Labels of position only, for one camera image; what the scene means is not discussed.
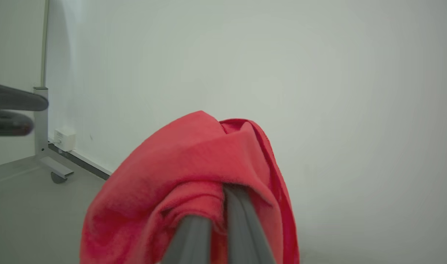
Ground red cloth garment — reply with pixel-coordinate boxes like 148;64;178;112
80;110;300;264

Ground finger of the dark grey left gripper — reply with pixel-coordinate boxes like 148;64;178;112
0;109;34;137
0;80;49;112

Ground grey wheeled partition stand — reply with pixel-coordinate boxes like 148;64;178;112
33;0;112;184

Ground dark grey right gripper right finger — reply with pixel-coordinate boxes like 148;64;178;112
223;186;277;264

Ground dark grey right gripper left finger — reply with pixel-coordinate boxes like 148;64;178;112
160;215;212;264

